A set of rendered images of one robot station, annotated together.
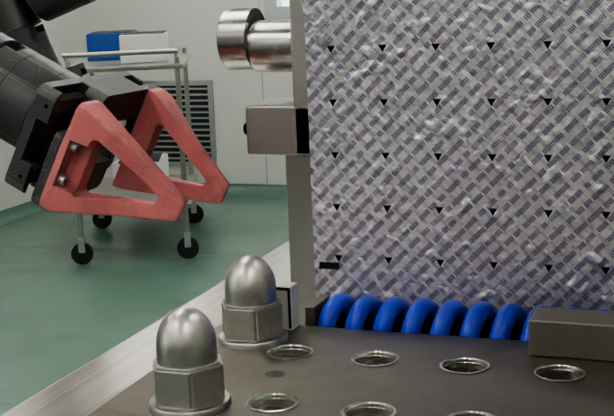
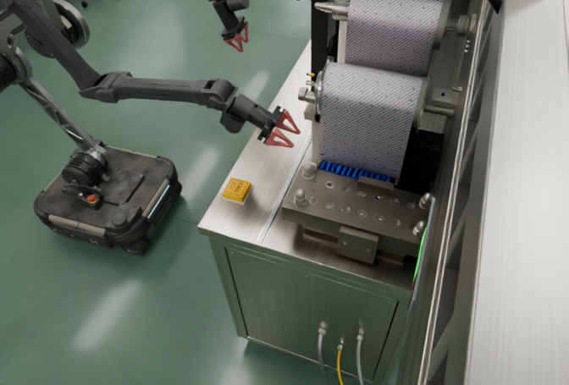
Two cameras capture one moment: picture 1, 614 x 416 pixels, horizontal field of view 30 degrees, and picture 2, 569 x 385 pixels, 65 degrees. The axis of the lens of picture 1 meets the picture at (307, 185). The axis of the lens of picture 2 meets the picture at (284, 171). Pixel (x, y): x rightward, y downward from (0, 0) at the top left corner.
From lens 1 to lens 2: 82 cm
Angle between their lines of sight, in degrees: 38
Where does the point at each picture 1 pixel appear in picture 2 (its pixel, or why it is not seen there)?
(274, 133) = (310, 117)
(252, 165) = not seen: outside the picture
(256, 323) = (309, 175)
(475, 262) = (350, 160)
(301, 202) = (315, 128)
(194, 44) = not seen: outside the picture
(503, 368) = (352, 190)
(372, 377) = (329, 192)
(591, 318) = (369, 181)
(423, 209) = (341, 151)
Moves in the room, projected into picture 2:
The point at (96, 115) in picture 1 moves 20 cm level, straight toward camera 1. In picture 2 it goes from (276, 133) to (290, 187)
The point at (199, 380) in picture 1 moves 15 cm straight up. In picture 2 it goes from (302, 200) to (301, 162)
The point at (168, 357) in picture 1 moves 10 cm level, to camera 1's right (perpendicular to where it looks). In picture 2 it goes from (297, 198) to (335, 196)
